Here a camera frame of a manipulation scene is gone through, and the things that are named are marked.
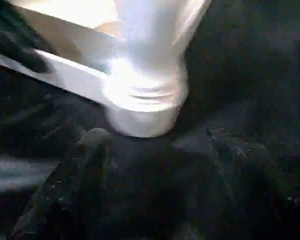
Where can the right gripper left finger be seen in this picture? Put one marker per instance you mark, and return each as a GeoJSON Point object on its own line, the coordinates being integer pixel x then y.
{"type": "Point", "coordinates": [77, 195]}

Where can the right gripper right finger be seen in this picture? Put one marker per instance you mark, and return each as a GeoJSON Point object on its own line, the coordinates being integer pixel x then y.
{"type": "Point", "coordinates": [260, 200]}

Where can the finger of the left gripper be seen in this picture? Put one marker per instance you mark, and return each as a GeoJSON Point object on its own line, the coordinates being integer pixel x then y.
{"type": "Point", "coordinates": [17, 50]}

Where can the white plastic table top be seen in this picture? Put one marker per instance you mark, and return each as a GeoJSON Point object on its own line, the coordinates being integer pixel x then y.
{"type": "Point", "coordinates": [77, 80]}

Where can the white plastic table leg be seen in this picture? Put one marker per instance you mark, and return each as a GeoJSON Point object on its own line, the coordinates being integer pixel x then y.
{"type": "Point", "coordinates": [160, 37]}

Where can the black mat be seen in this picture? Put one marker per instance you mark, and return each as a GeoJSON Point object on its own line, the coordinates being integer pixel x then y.
{"type": "Point", "coordinates": [252, 75]}

